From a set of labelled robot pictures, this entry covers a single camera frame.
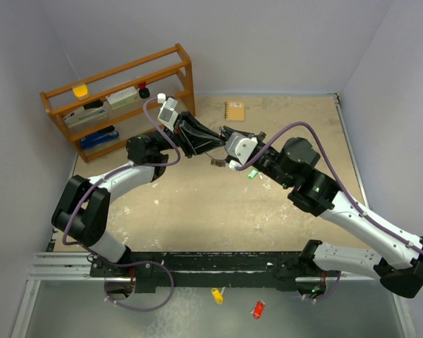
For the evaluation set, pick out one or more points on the green-capped key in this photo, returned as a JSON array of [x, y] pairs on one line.
[[253, 174]]

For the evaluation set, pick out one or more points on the white black stapler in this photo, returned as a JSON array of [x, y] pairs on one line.
[[94, 110]]

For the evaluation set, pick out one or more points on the orange wooden shelf rack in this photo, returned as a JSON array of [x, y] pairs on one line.
[[60, 102]]

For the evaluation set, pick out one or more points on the white cardboard box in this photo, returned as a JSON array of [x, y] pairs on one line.
[[122, 98]]

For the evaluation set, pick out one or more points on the brown spiral notebook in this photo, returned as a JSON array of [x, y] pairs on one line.
[[235, 111]]

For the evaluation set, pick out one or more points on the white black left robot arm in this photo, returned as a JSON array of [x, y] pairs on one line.
[[83, 208]]

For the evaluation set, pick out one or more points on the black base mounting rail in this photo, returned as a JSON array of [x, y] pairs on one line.
[[238, 269]]

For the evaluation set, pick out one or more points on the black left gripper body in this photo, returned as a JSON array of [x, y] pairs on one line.
[[180, 140]]

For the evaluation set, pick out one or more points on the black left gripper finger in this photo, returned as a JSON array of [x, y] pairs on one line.
[[196, 143], [191, 127]]

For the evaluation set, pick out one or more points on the metal keyring with carabiner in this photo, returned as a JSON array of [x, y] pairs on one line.
[[214, 152]]

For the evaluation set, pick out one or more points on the blue stapler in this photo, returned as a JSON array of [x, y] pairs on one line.
[[106, 134]]

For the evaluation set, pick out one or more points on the yellow-capped key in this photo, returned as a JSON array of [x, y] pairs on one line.
[[218, 294]]

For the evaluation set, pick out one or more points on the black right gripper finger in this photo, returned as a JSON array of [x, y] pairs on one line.
[[225, 132], [256, 138]]

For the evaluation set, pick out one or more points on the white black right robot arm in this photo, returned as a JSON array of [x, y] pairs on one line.
[[394, 257]]

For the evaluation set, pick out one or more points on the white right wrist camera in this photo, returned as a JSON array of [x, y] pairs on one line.
[[239, 147]]

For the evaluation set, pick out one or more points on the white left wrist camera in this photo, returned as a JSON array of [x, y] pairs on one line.
[[167, 113]]

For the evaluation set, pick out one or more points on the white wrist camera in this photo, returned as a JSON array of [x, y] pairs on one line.
[[167, 113], [239, 147]]

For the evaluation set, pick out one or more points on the black red stamp bottle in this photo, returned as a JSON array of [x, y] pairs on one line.
[[143, 91]]

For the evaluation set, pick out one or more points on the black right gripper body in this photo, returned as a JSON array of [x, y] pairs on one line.
[[267, 165]]

